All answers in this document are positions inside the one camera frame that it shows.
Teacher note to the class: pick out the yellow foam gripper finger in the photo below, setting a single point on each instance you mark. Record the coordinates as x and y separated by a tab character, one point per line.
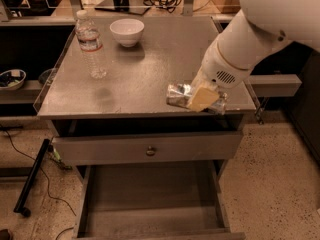
202	99
201	80

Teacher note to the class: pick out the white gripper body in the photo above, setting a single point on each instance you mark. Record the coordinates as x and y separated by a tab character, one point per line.
220	68

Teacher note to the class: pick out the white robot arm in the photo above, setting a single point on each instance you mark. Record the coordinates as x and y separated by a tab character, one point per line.
259	29

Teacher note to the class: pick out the grey top drawer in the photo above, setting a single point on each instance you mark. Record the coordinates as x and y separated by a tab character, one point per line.
125	149

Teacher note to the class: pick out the round brass drawer knob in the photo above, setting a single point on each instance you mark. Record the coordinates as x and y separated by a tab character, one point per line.
151	151

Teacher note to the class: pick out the grey drawer cabinet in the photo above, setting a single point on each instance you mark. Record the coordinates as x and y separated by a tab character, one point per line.
131	99

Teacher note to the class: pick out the open grey middle drawer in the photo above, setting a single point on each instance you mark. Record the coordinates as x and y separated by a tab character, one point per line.
156	201

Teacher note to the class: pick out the grey side shelf beam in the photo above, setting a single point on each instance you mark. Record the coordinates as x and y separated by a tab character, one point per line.
279	85

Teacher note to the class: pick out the white ceramic bowl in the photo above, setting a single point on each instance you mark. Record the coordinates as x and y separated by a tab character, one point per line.
127	32

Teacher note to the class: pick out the black monitor stand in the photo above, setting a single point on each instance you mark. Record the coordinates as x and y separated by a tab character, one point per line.
134	7

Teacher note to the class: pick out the clear plastic water bottle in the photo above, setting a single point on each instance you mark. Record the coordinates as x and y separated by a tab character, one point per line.
90	43

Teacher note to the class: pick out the white bowl with items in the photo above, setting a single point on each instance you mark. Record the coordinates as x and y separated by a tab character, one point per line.
12	79

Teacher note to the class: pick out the black bar on floor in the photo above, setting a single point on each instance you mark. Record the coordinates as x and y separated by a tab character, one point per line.
20	207

